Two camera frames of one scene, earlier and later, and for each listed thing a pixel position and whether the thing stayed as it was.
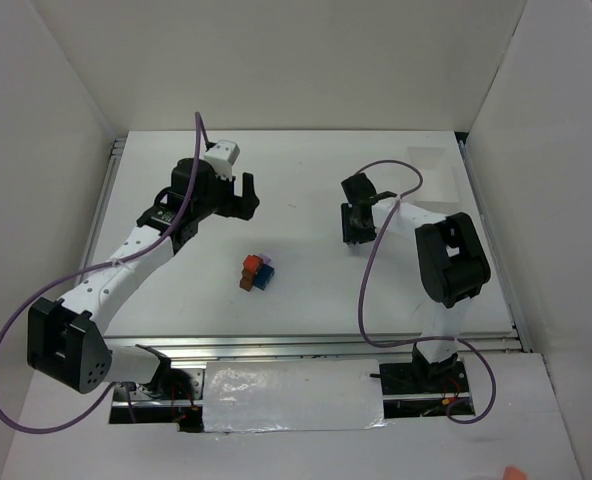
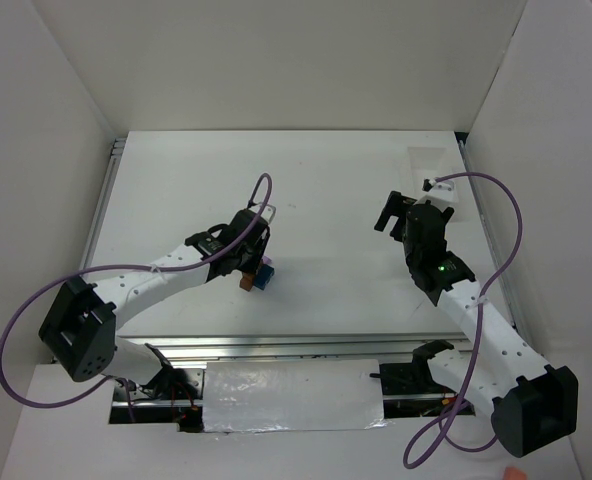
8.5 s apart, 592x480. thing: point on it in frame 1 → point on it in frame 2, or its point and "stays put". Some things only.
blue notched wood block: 263,276 stays put
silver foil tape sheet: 293,396 stays put
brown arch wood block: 247,280 stays put
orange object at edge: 512,473 stays put
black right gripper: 355,220 → 400,215
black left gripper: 237,201 → 255,257
